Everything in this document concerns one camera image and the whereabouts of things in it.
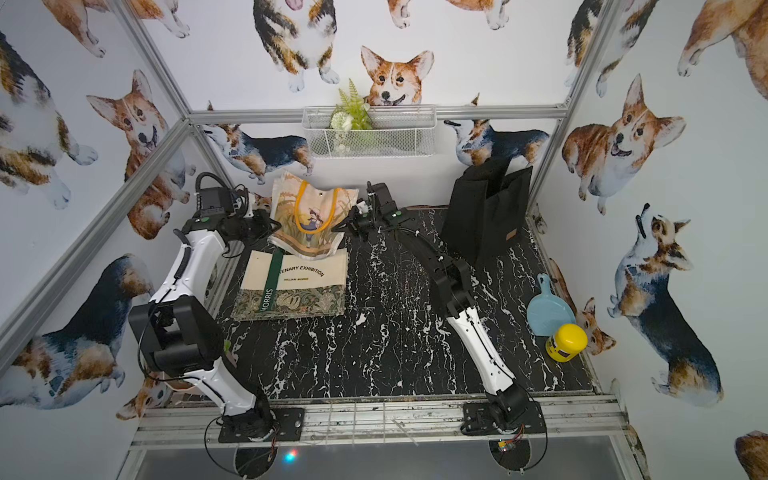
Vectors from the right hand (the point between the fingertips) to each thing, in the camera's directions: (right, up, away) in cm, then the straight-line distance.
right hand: (323, 230), depth 88 cm
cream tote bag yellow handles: (-8, +5, +10) cm, 13 cm away
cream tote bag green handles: (-18, -18, +11) cm, 28 cm away
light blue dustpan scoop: (+69, -25, +5) cm, 73 cm away
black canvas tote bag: (+47, +6, -4) cm, 48 cm away
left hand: (-11, +4, -1) cm, 12 cm away
